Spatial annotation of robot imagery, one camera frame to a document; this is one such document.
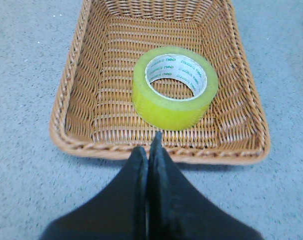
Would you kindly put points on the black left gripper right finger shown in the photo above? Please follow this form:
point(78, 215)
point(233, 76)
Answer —
point(178, 211)

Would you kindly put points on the brown wicker basket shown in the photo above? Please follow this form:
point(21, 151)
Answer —
point(93, 115)

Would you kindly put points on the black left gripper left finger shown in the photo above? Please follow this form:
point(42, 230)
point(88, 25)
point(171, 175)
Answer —
point(118, 212)

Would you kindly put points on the yellow packing tape roll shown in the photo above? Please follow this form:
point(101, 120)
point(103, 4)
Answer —
point(180, 64)

